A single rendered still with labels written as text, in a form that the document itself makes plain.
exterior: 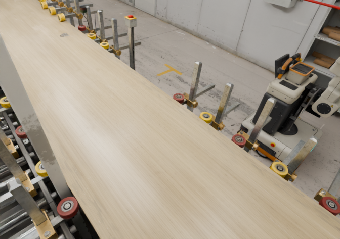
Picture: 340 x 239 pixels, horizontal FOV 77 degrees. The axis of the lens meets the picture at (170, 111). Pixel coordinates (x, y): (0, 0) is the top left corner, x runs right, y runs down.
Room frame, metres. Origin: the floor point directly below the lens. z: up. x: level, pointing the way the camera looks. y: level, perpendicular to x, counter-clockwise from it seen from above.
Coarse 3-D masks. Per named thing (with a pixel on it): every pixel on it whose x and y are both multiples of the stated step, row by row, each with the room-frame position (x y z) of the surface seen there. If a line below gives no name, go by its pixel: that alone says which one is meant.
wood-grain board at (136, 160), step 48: (0, 0) 2.80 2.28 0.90; (48, 48) 1.69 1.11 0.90; (96, 48) 1.79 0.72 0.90; (48, 96) 1.05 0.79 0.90; (96, 96) 1.11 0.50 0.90; (144, 96) 1.16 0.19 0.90; (96, 144) 0.71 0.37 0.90; (144, 144) 0.74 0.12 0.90; (192, 144) 0.78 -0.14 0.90; (96, 192) 0.45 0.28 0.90; (144, 192) 0.47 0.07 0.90; (192, 192) 0.50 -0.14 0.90; (240, 192) 0.52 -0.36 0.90; (288, 192) 0.55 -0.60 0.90
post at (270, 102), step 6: (270, 102) 0.88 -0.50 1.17; (264, 108) 0.89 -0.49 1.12; (270, 108) 0.88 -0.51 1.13; (264, 114) 0.88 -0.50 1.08; (258, 120) 0.89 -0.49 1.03; (264, 120) 0.87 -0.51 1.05; (258, 126) 0.88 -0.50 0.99; (252, 132) 0.89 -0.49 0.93; (258, 132) 0.87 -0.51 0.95; (252, 138) 0.88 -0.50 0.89; (246, 150) 0.88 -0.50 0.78
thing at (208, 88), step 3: (210, 84) 1.48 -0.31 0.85; (213, 84) 1.48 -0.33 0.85; (204, 87) 1.42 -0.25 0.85; (207, 87) 1.43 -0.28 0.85; (210, 87) 1.44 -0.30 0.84; (213, 87) 1.47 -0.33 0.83; (198, 90) 1.37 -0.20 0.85; (201, 90) 1.38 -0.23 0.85; (204, 90) 1.39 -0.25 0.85; (207, 90) 1.42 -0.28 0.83; (198, 93) 1.33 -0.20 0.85; (201, 93) 1.36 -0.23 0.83; (198, 96) 1.34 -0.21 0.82; (183, 102) 1.21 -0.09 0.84
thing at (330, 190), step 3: (339, 171) 0.76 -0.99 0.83; (336, 174) 0.76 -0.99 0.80; (339, 174) 0.74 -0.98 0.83; (336, 177) 0.72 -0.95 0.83; (339, 177) 0.72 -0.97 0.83; (333, 180) 0.71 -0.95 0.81; (336, 180) 0.70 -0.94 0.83; (339, 180) 0.70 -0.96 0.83; (333, 183) 0.67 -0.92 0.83; (336, 183) 0.68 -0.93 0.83; (339, 183) 0.68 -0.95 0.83; (330, 186) 0.66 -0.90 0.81; (333, 186) 0.66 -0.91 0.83; (336, 186) 0.66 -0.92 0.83; (330, 189) 0.64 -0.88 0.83; (333, 189) 0.64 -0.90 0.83; (336, 189) 0.64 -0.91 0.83; (330, 192) 0.62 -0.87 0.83; (333, 192) 0.62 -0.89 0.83; (336, 192) 0.62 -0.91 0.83; (333, 195) 0.60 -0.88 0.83
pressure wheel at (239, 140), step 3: (234, 135) 0.87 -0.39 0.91; (237, 135) 0.88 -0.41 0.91; (240, 135) 0.88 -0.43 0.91; (234, 138) 0.85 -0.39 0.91; (237, 138) 0.85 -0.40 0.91; (240, 138) 0.85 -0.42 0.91; (243, 138) 0.86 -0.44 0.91; (234, 141) 0.83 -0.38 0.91; (237, 141) 0.83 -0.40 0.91; (240, 141) 0.83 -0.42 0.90; (243, 141) 0.83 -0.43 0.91; (237, 144) 0.81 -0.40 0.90; (240, 144) 0.81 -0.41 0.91; (243, 144) 0.82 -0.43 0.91; (240, 147) 0.81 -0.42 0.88
